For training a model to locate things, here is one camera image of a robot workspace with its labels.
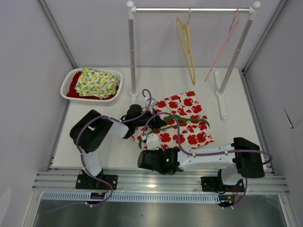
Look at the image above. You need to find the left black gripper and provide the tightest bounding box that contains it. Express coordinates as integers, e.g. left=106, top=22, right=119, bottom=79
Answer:
left=134, top=108, right=166, bottom=130

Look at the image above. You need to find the green hanger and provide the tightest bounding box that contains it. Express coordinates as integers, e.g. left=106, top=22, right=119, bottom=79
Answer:
left=133, top=115, right=214, bottom=149

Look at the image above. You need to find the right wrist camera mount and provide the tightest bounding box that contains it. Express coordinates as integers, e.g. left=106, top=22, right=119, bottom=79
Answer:
left=143, top=133, right=160, bottom=150

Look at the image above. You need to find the red poppy floral skirt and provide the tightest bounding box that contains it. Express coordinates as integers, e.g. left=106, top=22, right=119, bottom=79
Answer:
left=145, top=91, right=214, bottom=149

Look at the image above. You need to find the white clothes rack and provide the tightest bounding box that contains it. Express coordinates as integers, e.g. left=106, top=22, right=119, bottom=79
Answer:
left=125, top=0, right=261, bottom=120

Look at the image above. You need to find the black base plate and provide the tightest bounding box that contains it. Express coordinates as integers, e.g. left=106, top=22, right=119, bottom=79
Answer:
left=200, top=176, right=245, bottom=194
left=75, top=174, right=118, bottom=190

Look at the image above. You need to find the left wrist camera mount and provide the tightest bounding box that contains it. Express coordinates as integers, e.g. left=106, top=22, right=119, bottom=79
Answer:
left=144, top=96, right=157, bottom=113

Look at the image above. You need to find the aluminium mounting rail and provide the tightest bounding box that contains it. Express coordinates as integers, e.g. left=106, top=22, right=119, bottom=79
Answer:
left=32, top=168, right=290, bottom=195

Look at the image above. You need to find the red folded cloth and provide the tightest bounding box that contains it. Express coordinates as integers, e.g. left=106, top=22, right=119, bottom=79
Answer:
left=66, top=71, right=114, bottom=100

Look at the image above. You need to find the pink hanger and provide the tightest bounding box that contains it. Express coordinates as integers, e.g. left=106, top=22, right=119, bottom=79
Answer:
left=205, top=8, right=240, bottom=81

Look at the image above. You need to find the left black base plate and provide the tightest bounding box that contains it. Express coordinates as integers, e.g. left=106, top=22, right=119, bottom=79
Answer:
left=75, top=174, right=118, bottom=190

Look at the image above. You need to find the lemon print folded cloth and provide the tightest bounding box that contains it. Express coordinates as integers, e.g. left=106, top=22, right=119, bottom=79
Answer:
left=75, top=67, right=120, bottom=99

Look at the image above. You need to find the white perforated plastic basket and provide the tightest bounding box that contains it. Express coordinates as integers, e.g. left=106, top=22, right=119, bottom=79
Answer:
left=60, top=67, right=123, bottom=106

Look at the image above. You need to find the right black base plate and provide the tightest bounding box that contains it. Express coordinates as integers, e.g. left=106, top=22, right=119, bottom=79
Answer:
left=200, top=176, right=245, bottom=194

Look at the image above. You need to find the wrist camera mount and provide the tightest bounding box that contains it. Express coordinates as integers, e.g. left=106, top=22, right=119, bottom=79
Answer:
left=144, top=96, right=157, bottom=113
left=143, top=133, right=160, bottom=150

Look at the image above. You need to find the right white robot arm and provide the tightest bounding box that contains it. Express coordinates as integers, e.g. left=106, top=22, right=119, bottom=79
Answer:
left=137, top=137, right=265, bottom=193

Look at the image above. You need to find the white slotted cable duct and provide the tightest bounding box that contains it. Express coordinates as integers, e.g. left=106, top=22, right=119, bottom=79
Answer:
left=42, top=191, right=220, bottom=204

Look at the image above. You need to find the yellow hanger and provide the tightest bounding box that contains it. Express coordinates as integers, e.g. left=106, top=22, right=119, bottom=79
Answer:
left=176, top=7, right=196, bottom=86

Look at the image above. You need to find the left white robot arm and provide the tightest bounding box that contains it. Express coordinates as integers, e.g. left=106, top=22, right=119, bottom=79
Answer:
left=70, top=104, right=156, bottom=189

